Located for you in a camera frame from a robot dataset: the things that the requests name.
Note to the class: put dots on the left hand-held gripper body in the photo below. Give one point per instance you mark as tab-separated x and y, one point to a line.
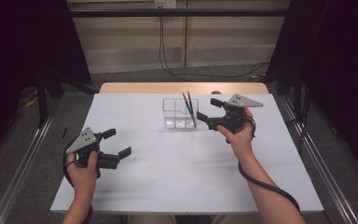
105	160

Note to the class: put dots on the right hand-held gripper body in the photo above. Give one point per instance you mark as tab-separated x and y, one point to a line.
234	119

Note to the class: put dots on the clear plastic organizer box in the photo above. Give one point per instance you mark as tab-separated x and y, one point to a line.
175	119

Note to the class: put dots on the person's right hand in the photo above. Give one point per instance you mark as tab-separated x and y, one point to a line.
242	141

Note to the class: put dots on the person's left hand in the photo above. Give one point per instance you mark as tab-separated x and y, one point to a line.
82	180

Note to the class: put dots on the wooden table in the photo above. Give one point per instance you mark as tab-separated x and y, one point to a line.
155	87

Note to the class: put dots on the black metal stand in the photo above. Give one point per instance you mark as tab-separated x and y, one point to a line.
42	102
297	93

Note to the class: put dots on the white table cover sheet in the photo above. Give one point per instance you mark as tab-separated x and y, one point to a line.
183	189

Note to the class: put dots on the person's left leg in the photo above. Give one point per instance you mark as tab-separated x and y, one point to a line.
149	219

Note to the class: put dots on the person's leg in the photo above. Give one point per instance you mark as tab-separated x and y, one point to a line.
230	219
149	219

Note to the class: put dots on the person's right leg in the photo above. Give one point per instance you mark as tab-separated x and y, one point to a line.
230	219

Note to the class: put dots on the black horizontal bar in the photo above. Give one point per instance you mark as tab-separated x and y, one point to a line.
136	13

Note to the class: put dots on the black curtain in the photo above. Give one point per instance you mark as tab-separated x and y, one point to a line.
18	46
341	62

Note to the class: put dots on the aluminium floor rail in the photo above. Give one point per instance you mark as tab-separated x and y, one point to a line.
335	193
21	168

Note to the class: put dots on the white wall socket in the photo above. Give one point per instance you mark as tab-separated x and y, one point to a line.
165	3

